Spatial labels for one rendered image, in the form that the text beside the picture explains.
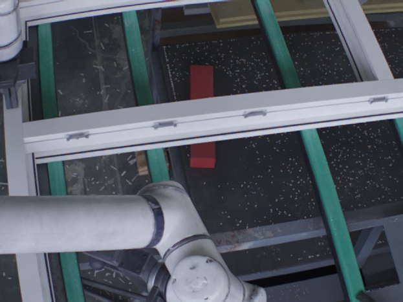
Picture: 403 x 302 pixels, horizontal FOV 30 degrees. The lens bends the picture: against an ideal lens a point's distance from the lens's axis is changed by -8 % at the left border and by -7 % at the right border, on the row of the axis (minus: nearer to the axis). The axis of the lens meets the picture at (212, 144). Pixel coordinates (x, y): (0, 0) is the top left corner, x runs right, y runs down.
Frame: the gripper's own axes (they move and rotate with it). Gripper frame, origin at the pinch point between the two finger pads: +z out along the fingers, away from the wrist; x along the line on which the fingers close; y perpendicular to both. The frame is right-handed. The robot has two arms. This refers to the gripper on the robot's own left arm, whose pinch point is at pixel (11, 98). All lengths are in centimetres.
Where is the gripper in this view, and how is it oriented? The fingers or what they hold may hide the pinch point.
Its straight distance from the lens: 169.9
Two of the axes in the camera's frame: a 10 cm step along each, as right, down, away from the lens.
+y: -2.1, -8.1, 5.5
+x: -9.8, 1.3, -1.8
